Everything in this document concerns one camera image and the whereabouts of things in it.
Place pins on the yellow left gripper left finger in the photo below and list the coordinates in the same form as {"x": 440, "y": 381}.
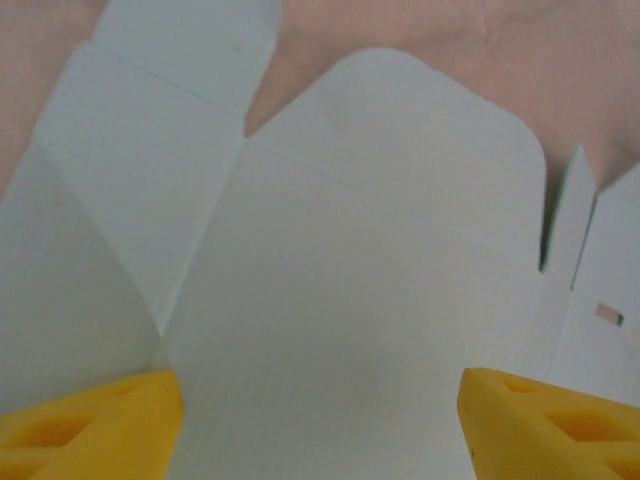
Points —
{"x": 85, "y": 430}

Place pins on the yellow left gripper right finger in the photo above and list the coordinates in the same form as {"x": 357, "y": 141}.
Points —
{"x": 545, "y": 440}

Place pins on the light blue paper box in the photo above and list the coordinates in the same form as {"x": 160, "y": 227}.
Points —
{"x": 320, "y": 250}

